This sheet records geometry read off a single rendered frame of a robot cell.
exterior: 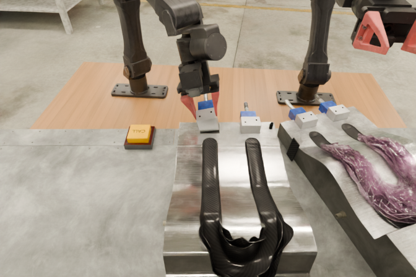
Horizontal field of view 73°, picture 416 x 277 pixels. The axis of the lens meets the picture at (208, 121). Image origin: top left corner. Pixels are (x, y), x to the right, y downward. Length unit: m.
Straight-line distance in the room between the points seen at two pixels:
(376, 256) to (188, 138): 0.48
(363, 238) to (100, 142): 0.72
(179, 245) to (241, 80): 0.74
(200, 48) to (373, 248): 0.53
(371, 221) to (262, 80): 0.64
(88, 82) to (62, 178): 0.46
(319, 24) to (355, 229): 0.58
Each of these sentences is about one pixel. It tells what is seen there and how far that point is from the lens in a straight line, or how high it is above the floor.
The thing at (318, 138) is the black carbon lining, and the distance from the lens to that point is 0.84.
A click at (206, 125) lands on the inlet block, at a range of 0.72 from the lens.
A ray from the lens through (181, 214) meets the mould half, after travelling 0.55.
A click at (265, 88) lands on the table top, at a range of 1.08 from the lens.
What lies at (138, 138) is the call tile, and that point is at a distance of 0.82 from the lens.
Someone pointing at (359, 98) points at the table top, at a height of 0.80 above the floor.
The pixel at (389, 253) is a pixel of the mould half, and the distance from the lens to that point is 0.66.
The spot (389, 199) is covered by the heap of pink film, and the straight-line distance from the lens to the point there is 0.71.
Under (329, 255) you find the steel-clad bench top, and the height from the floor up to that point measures 0.80.
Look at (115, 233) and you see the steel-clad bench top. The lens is 0.71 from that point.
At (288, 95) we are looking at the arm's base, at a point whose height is 0.81.
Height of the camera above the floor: 1.41
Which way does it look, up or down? 42 degrees down
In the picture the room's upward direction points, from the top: straight up
